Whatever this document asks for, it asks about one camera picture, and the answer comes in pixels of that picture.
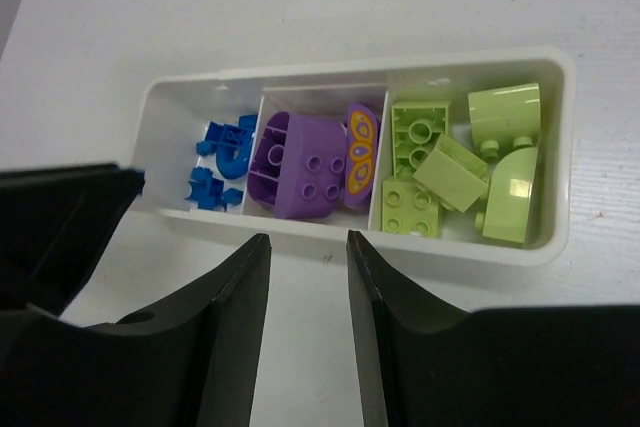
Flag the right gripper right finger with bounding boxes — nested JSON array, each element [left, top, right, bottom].
[[347, 231, 639, 426]]

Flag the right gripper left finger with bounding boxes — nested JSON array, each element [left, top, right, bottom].
[[1, 234, 271, 426]]

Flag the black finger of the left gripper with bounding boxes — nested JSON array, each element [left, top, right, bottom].
[[1, 163, 145, 315]]

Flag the lime green lego brick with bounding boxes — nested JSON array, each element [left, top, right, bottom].
[[381, 177, 444, 238]]

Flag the small blue lego brick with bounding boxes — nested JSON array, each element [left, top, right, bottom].
[[186, 167, 226, 211], [220, 188, 244, 208]]

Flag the blue arch lego piece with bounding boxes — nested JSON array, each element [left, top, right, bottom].
[[195, 114, 258, 180]]

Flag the purple butterfly lego assembly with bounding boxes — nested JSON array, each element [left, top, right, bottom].
[[247, 111, 347, 219]]

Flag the lime green upturned lego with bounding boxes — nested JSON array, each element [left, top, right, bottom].
[[389, 99, 451, 179]]

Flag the lime green sloped lego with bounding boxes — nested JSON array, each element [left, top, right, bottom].
[[413, 134, 489, 213]]

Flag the lime green rounded lego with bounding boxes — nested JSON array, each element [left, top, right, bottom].
[[474, 147, 539, 245]]

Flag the white divided container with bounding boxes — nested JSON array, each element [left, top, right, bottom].
[[132, 47, 576, 266]]

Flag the purple butterfly wing lego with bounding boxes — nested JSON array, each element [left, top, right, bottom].
[[344, 103, 379, 210]]

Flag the lime green curved lego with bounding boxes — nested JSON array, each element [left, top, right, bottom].
[[468, 83, 541, 162]]

